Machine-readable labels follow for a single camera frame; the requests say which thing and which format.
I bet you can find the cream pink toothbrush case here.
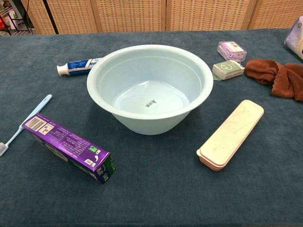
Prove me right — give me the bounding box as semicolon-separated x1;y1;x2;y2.
196;99;265;172

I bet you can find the purple toothpaste box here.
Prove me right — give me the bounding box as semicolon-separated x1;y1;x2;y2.
21;113;117;184

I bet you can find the light blue plastic basin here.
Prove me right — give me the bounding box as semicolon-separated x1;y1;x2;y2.
86;44;214;136

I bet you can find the white blue toothpaste tube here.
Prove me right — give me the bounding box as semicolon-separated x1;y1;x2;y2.
56;57;105;77

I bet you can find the clear purple floss pick box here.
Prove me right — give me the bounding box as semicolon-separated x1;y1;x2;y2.
217;41;248;61

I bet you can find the brown towel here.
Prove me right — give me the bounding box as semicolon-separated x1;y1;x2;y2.
244;59;303;102

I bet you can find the teal tablecloth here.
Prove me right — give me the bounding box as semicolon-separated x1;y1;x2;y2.
0;28;303;227

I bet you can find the wicker folding screen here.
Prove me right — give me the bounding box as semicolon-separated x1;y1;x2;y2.
21;0;303;35

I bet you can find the light blue toothbrush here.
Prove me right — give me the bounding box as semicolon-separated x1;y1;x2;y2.
0;94;53;157

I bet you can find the black stand pole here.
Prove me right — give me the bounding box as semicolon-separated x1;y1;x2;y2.
42;0;59;35

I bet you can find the metal storage rack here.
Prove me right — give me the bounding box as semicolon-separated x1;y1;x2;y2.
0;0;36;36

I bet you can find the purple white tissue pack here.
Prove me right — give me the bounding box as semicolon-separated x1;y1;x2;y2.
284;17;303;60

